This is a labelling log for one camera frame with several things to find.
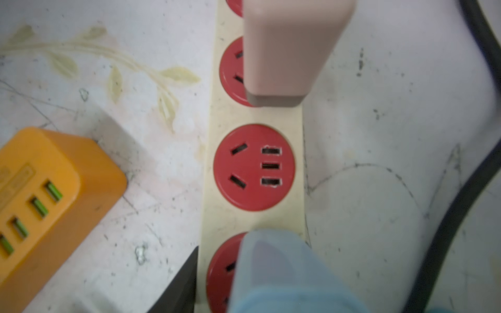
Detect pink brown plug adapter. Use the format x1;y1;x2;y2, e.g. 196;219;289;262
243;0;356;107

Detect black power cable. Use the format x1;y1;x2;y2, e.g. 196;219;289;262
401;0;501;313

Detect blue plug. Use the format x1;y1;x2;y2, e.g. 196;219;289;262
228;229;368;313

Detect white long power strip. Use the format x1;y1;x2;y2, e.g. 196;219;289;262
194;1;309;312

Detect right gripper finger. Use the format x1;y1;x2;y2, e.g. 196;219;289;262
148;246;199;313

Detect orange power strip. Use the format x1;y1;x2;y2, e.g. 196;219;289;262
1;127;127;312

